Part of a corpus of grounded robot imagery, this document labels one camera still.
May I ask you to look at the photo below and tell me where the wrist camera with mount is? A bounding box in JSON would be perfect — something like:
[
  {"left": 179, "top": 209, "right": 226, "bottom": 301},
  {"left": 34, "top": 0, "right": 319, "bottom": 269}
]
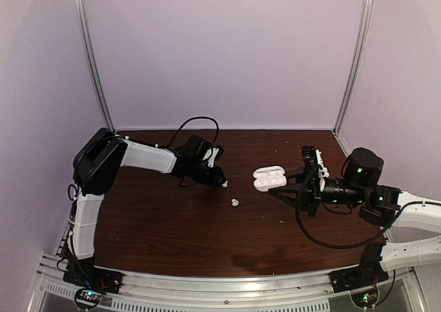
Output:
[
  {"left": 301, "top": 145, "right": 329, "bottom": 192},
  {"left": 202, "top": 145, "right": 223, "bottom": 167}
]

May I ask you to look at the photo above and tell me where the left aluminium frame post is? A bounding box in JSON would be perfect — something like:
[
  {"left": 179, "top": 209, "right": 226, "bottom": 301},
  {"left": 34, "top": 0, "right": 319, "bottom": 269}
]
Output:
[{"left": 74, "top": 0, "right": 115, "bottom": 132}]

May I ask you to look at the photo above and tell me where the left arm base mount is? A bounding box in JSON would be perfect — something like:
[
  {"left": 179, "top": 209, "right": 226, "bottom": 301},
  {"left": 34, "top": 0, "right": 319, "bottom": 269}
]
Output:
[{"left": 63, "top": 268, "right": 123, "bottom": 310}]

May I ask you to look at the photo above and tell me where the right aluminium frame post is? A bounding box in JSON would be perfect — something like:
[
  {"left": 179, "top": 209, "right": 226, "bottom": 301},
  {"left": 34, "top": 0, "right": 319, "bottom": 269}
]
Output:
[{"left": 333, "top": 0, "right": 375, "bottom": 136}]

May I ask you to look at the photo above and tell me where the black camera cable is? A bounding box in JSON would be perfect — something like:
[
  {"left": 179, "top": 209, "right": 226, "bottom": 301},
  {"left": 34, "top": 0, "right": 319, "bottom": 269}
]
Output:
[
  {"left": 167, "top": 116, "right": 221, "bottom": 151},
  {"left": 294, "top": 184, "right": 414, "bottom": 250}
]

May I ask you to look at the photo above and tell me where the right black camera cable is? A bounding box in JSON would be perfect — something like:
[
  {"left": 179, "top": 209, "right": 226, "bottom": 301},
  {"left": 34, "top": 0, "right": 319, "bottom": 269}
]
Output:
[{"left": 294, "top": 184, "right": 414, "bottom": 250}]

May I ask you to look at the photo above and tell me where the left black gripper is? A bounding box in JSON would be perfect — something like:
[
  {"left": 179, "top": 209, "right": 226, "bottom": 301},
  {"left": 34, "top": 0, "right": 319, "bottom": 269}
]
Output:
[{"left": 189, "top": 160, "right": 227, "bottom": 187}]

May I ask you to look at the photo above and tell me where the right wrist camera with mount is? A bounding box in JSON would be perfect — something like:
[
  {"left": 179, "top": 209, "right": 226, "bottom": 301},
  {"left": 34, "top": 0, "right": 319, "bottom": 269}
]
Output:
[{"left": 301, "top": 145, "right": 329, "bottom": 192}]

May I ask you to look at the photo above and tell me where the white earbud charging case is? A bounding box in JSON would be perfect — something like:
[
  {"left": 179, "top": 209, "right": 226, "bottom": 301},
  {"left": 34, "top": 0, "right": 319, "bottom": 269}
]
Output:
[{"left": 253, "top": 165, "right": 287, "bottom": 192}]

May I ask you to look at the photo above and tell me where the front aluminium rail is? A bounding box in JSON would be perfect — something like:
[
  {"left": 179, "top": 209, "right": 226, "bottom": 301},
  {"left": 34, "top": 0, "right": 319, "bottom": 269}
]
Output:
[{"left": 24, "top": 253, "right": 429, "bottom": 311}]

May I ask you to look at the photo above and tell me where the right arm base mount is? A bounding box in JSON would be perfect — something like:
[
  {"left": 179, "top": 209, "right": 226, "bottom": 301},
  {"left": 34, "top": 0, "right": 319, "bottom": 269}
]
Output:
[{"left": 329, "top": 266, "right": 389, "bottom": 311}]

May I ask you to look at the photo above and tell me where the aluminium frame post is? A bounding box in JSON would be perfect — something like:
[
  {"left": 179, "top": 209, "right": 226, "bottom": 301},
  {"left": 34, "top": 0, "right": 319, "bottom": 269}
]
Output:
[
  {"left": 74, "top": 0, "right": 115, "bottom": 132},
  {"left": 333, "top": 0, "right": 375, "bottom": 136}
]

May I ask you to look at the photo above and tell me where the left black camera cable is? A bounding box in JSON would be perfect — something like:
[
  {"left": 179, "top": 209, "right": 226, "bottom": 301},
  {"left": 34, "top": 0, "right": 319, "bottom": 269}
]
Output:
[{"left": 167, "top": 116, "right": 221, "bottom": 151}]

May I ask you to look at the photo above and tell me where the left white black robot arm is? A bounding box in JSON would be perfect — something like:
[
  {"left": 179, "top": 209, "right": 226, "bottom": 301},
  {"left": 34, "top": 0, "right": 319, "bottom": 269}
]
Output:
[{"left": 68, "top": 127, "right": 228, "bottom": 287}]

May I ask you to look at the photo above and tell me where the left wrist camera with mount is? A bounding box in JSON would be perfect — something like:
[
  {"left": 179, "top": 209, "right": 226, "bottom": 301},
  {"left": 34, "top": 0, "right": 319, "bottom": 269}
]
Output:
[{"left": 202, "top": 145, "right": 223, "bottom": 167}]

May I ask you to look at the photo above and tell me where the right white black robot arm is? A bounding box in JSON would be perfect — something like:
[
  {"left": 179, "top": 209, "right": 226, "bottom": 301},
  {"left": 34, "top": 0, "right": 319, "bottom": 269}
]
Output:
[{"left": 266, "top": 145, "right": 440, "bottom": 286}]

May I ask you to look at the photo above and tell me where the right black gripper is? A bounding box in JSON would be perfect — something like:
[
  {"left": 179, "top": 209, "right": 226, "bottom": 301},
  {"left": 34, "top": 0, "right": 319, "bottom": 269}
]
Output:
[{"left": 268, "top": 167, "right": 367, "bottom": 218}]

